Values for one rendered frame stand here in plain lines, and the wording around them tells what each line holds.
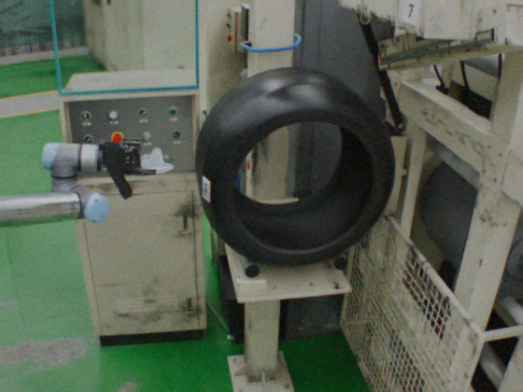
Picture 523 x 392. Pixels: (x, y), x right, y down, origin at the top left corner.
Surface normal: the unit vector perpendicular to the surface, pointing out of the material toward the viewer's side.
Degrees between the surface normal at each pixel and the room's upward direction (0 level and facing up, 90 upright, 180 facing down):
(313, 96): 42
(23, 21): 90
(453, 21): 90
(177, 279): 90
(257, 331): 90
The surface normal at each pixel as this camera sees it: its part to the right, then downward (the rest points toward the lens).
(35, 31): 0.48, 0.40
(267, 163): 0.18, 0.44
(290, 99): -0.02, -0.34
